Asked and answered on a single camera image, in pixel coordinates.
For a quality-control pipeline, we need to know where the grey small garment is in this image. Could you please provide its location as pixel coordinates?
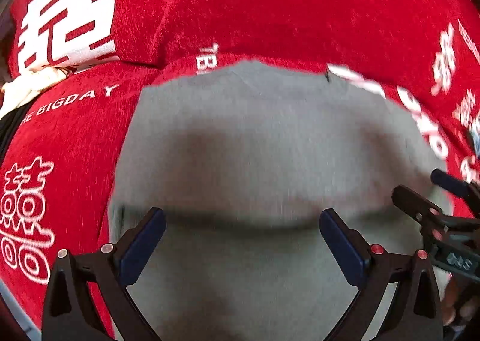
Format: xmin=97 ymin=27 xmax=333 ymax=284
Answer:
xmin=107 ymin=61 xmax=456 ymax=341

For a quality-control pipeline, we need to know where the cream cloth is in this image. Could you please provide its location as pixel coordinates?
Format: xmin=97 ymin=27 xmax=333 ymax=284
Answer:
xmin=0 ymin=65 xmax=77 ymax=118

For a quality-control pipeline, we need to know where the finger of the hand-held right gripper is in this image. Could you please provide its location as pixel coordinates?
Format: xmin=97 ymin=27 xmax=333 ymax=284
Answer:
xmin=391 ymin=185 xmax=452 ymax=231
xmin=430 ymin=169 xmax=480 ymax=200

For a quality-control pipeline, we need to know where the dark cloth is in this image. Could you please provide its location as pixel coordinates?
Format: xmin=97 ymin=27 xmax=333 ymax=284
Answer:
xmin=0 ymin=101 xmax=38 ymax=165

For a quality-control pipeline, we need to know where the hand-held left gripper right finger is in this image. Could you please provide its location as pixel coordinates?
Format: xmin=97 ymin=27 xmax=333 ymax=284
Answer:
xmin=319 ymin=208 xmax=445 ymax=341

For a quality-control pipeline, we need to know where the person's right hand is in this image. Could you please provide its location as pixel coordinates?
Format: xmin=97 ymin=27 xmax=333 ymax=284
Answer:
xmin=440 ymin=277 xmax=480 ymax=331

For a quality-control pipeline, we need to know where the red printed blanket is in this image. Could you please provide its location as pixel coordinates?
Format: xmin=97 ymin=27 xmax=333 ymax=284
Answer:
xmin=0 ymin=0 xmax=480 ymax=341

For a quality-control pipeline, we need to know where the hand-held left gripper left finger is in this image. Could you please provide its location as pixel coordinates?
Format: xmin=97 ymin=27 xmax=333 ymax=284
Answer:
xmin=41 ymin=207 xmax=167 ymax=341

